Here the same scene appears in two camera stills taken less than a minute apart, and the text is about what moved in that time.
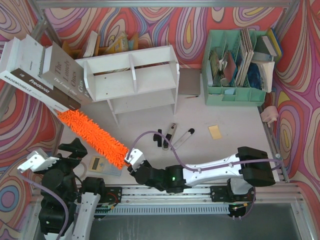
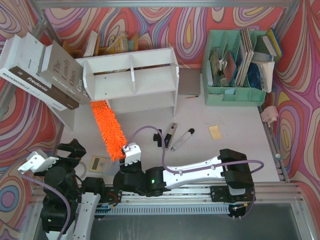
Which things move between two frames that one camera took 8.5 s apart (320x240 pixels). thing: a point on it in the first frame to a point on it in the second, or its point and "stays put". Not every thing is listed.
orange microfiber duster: (95, 139) to (114, 134)
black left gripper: (66, 157) stays put
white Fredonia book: (21, 61) stays put
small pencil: (190, 97) stays put
